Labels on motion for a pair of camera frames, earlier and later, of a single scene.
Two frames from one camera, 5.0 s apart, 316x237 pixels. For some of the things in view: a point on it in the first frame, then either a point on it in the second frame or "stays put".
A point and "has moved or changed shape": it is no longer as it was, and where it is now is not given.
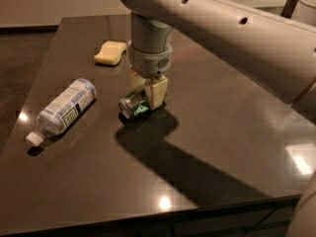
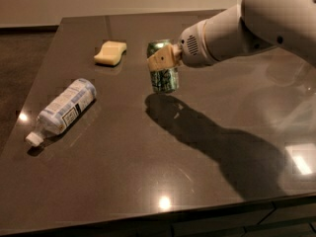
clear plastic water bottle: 64,112 stays put
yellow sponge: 111,52 stays put
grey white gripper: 148,62 -> 192,47
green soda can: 134,105 has moved or changed shape
